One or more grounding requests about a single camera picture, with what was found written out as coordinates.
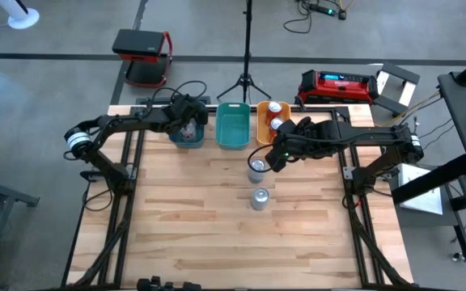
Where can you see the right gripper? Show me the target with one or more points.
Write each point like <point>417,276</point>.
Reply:
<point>286,147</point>

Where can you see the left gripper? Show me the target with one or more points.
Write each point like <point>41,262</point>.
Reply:
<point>186,109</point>

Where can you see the silver Diet Coke can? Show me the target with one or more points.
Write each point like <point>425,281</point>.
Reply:
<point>188,131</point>

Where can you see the silver and blue soda can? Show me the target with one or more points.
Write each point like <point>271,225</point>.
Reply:
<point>257,165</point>
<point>260,196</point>

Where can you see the blue plastic bin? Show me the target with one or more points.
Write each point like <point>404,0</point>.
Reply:
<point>188,144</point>

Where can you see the yellow plastic bin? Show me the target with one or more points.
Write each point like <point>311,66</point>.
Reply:
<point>263,139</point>

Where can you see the orange soda can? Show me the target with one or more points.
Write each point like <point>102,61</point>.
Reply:
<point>276,124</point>
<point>274,108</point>

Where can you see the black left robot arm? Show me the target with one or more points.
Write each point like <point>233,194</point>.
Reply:
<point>128,121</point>

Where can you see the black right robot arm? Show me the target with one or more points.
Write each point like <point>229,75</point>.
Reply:
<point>370,135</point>

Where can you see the teal plastic bin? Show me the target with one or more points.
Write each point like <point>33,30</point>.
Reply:
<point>233,129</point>

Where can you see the black tripod stand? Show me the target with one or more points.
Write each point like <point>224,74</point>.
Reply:
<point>244,77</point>

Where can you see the black and red stool cart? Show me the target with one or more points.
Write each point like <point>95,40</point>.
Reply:
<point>138,42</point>

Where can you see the white sheet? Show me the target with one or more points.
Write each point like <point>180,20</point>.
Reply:
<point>423,198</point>

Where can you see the black and white step stool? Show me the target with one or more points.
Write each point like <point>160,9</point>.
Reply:
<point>399,72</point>

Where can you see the black desk beam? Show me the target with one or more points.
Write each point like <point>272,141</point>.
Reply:
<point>431,180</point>

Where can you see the black power adapter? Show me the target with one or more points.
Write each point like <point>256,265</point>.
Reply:
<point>342,17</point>

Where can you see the black power strip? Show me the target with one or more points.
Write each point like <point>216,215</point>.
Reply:
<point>322,9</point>

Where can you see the white round stand base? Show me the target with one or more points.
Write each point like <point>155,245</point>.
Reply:
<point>22,19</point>

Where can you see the black aluminium table frame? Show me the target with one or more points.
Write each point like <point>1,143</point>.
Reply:
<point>318,108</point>

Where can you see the grey metal bracket plate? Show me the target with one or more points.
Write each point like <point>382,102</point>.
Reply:
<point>348,174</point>

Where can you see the black side mount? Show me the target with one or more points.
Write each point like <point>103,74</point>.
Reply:
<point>91,175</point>

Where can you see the grey metal table frame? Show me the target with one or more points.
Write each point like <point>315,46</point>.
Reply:
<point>14,196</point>

